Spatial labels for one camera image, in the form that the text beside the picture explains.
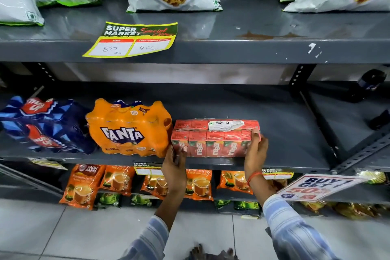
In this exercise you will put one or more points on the white red promo sign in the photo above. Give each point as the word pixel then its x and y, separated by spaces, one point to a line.
pixel 320 187

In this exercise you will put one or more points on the red juice carton pack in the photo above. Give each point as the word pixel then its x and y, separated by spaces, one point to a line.
pixel 213 144

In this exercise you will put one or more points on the person's left forearm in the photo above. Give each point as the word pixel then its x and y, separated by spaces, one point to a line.
pixel 164 217

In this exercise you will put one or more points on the grey metal shelf rack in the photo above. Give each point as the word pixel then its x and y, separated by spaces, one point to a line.
pixel 243 31

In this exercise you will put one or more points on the person's left hand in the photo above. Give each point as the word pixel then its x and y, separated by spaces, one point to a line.
pixel 174 174

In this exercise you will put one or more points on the orange tea packet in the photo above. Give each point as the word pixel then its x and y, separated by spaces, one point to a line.
pixel 199 185
pixel 155 186
pixel 80 186
pixel 234 181
pixel 118 179

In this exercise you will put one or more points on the person's foot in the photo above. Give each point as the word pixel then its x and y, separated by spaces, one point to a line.
pixel 211 253

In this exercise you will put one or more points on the dark bottle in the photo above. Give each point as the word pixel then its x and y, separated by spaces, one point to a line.
pixel 368 83

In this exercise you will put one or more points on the large yellow price label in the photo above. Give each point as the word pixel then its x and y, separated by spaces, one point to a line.
pixel 131 40

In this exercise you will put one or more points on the green packet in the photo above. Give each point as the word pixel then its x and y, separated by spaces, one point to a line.
pixel 107 199
pixel 246 205
pixel 143 200
pixel 222 203

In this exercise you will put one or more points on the small yellow shelf label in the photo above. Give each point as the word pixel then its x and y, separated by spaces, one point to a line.
pixel 147 169
pixel 278 174
pixel 48 163

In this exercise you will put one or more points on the orange soda bottle pack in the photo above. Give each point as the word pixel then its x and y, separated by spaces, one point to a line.
pixel 128 128

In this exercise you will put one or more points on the golden packet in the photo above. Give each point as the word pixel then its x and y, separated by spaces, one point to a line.
pixel 353 209
pixel 373 177

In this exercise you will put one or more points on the person's left thumb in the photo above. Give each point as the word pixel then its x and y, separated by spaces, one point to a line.
pixel 184 152

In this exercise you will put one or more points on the person's right thumb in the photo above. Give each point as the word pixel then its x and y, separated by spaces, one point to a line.
pixel 255 138

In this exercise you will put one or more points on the person's right hand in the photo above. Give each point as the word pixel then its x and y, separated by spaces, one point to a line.
pixel 254 160

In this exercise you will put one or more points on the person's right forearm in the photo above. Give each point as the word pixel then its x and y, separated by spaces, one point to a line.
pixel 286 226

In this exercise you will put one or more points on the blue soda bottle pack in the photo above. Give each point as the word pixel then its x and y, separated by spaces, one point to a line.
pixel 45 124

